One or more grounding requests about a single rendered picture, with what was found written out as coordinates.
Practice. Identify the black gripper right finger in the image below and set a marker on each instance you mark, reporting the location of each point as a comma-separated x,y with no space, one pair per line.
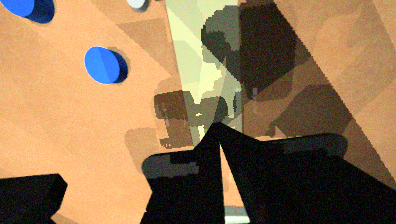
249,160

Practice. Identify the pale yellow strip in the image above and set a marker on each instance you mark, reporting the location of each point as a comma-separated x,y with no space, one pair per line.
206,40

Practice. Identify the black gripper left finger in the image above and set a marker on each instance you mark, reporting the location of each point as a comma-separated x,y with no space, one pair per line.
201,164

